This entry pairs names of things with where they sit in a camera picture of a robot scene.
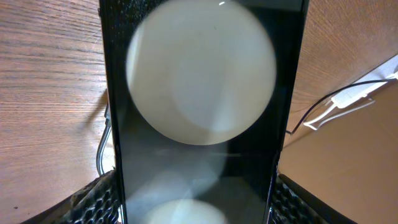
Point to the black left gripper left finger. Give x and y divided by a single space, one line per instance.
97 202

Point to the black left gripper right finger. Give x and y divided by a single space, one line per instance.
292 204

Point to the white power strip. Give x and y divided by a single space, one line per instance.
350 95

